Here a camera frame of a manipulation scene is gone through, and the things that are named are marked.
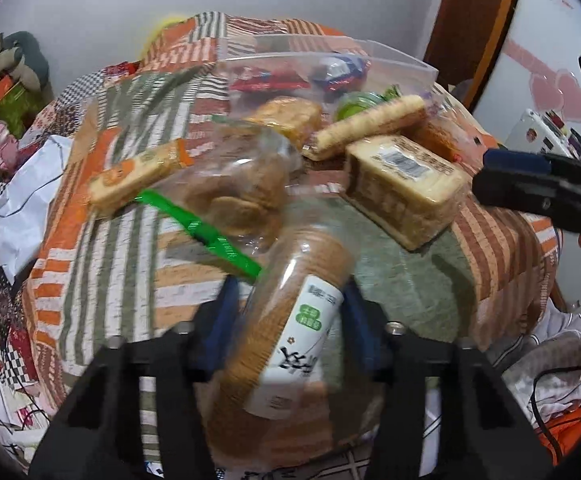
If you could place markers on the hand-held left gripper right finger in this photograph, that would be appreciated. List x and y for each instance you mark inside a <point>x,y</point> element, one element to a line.
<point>358,320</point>

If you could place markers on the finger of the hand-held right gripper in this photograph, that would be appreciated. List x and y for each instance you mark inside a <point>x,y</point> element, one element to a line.
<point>515,161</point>
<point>520,192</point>

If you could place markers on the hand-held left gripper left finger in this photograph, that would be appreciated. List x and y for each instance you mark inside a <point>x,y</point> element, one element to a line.
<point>224,312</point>

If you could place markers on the round cracker tube white label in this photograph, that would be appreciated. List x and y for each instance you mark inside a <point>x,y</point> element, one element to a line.
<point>275,330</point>

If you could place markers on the sliced bread loaf package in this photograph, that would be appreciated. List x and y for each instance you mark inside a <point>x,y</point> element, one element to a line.
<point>405,185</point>

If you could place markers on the clear bag of brown biscuits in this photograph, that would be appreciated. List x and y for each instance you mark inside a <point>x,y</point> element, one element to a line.
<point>240,180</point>

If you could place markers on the long pale cracker tube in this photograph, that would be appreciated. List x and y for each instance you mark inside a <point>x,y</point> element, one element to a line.
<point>365,127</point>

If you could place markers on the clear plastic container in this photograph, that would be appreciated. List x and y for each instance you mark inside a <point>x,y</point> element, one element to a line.
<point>395,60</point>

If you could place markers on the orange cracker packet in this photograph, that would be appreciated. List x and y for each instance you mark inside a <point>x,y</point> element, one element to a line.
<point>135,175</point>

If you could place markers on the green pea snack packet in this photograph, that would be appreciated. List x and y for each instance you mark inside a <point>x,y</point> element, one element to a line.
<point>358,105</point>

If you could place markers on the white device with buttons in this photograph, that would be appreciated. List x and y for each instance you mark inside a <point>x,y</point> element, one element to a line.
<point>545,132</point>

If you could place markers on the small orange snack packet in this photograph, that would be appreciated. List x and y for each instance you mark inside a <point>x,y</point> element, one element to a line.
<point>438,137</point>

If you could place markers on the pile of light clothes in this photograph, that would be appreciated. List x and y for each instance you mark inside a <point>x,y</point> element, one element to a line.
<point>545,375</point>

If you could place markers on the blue and white snack packet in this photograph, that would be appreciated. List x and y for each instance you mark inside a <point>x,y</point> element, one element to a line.
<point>340,72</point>

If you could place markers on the golden bread packet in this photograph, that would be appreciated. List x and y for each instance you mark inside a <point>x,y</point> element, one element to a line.
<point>288,115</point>

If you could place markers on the checked patchwork quilt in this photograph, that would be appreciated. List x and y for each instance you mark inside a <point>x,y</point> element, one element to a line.
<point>5,320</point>

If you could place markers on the white plastic bag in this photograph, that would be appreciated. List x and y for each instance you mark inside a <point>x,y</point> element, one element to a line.
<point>25,195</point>

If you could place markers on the red snack packet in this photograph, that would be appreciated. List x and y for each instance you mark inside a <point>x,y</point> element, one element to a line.
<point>270,80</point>

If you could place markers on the pink plush toy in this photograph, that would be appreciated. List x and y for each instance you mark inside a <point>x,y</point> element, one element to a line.
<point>1,145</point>

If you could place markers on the yellow plush item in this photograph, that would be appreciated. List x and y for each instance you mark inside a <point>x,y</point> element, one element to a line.
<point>163,30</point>

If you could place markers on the pile of pillows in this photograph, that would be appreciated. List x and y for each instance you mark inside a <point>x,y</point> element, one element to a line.
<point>5,60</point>

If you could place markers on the wooden door frame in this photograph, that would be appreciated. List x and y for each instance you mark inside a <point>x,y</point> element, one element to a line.
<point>475,25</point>

